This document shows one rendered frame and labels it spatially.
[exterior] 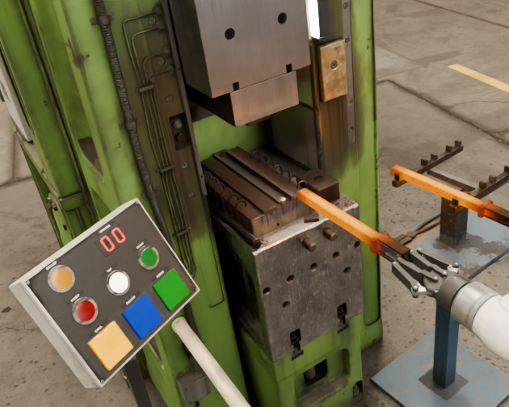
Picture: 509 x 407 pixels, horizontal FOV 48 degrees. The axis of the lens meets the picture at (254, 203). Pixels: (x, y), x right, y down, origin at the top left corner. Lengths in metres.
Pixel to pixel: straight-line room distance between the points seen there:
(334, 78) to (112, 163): 0.71
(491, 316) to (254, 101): 0.76
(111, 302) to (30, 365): 1.63
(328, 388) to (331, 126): 0.97
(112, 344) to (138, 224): 0.28
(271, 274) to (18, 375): 1.56
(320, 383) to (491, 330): 1.17
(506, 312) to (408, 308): 1.63
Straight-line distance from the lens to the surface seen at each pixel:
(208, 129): 2.00
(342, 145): 1.91
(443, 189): 1.70
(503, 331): 1.12
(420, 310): 2.73
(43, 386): 2.78
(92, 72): 1.44
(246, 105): 1.47
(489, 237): 1.99
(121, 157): 1.52
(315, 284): 1.80
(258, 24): 1.44
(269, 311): 1.75
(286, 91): 1.53
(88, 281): 1.29
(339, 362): 2.20
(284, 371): 1.96
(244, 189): 1.74
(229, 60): 1.42
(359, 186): 2.04
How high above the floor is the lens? 1.87
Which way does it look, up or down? 32 degrees down
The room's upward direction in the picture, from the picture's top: 9 degrees counter-clockwise
